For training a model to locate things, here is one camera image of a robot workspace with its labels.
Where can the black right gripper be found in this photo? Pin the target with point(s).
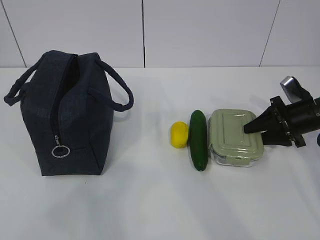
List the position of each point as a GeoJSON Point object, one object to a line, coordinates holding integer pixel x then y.
{"type": "Point", "coordinates": [285, 125]}

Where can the green lidded glass container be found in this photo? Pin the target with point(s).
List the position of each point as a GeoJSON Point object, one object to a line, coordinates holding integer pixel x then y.
{"type": "Point", "coordinates": [229, 145]}

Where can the green cucumber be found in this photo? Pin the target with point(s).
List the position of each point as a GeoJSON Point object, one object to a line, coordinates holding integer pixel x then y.
{"type": "Point", "coordinates": [198, 140]}

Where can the yellow lemon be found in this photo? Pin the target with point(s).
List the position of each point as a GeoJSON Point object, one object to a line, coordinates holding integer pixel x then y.
{"type": "Point", "coordinates": [179, 134]}

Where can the dark blue lunch bag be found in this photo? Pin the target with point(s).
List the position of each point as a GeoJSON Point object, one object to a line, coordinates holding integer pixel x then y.
{"type": "Point", "coordinates": [67, 102]}

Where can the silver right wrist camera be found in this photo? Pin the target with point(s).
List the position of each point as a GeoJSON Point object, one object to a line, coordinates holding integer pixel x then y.
{"type": "Point", "coordinates": [292, 89]}

